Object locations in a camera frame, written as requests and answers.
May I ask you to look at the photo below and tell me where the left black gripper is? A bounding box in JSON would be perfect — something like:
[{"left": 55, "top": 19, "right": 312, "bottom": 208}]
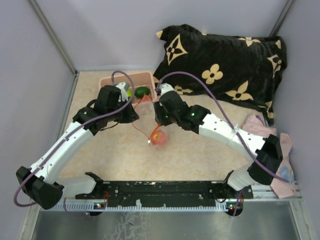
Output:
[{"left": 107, "top": 96, "right": 140, "bottom": 124}]

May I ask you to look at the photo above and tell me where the clear zip top bag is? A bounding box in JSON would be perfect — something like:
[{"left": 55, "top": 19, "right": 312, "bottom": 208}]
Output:
[{"left": 132, "top": 95, "right": 168, "bottom": 147}]

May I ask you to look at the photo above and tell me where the red apple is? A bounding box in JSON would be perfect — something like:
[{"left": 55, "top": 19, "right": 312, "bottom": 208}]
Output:
[{"left": 150, "top": 130, "right": 168, "bottom": 146}]

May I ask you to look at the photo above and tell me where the pink plastic bin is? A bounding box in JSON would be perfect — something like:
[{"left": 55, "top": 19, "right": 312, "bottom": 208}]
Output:
[{"left": 98, "top": 71, "right": 157, "bottom": 100}]

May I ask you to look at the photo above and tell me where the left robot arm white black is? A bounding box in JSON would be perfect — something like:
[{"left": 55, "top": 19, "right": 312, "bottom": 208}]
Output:
[{"left": 16, "top": 82, "right": 139, "bottom": 210}]

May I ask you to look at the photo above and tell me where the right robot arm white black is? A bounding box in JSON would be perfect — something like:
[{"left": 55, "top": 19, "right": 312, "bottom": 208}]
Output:
[{"left": 154, "top": 90, "right": 283, "bottom": 198}]

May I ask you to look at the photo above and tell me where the light green apple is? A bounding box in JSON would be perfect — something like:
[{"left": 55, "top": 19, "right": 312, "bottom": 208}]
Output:
[{"left": 127, "top": 89, "right": 133, "bottom": 98}]

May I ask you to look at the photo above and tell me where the dark green avocado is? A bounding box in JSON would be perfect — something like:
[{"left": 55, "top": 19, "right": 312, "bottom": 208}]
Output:
[{"left": 134, "top": 86, "right": 150, "bottom": 99}]

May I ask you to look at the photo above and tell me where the black floral blanket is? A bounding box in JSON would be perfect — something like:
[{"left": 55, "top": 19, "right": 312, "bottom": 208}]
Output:
[{"left": 153, "top": 24, "right": 287, "bottom": 125}]

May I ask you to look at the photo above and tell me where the pink cloth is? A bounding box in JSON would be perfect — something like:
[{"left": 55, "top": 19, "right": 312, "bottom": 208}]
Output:
[{"left": 242, "top": 114, "right": 296, "bottom": 199}]

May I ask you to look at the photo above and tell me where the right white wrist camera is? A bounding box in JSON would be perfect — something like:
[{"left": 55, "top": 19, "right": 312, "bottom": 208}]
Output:
[{"left": 155, "top": 83, "right": 174, "bottom": 96}]

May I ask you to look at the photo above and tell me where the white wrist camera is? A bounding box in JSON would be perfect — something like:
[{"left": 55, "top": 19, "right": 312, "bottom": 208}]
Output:
[
  {"left": 116, "top": 82, "right": 130, "bottom": 102},
  {"left": 155, "top": 83, "right": 174, "bottom": 96}
]

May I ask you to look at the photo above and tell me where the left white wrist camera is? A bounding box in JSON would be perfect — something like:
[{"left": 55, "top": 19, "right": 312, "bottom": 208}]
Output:
[{"left": 116, "top": 82, "right": 130, "bottom": 102}]

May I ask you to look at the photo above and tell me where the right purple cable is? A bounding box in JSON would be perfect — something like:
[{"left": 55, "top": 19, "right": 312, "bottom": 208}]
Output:
[{"left": 157, "top": 71, "right": 290, "bottom": 183}]

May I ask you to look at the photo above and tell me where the purple cable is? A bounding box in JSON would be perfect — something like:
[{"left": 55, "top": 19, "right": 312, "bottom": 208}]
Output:
[
  {"left": 157, "top": 71, "right": 290, "bottom": 183},
  {"left": 13, "top": 70, "right": 136, "bottom": 207}
]

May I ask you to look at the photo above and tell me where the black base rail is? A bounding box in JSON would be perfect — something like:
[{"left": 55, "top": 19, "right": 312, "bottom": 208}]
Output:
[{"left": 75, "top": 181, "right": 239, "bottom": 208}]

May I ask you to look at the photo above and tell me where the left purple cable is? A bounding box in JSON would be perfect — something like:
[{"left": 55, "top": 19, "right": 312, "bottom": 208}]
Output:
[{"left": 13, "top": 70, "right": 136, "bottom": 207}]

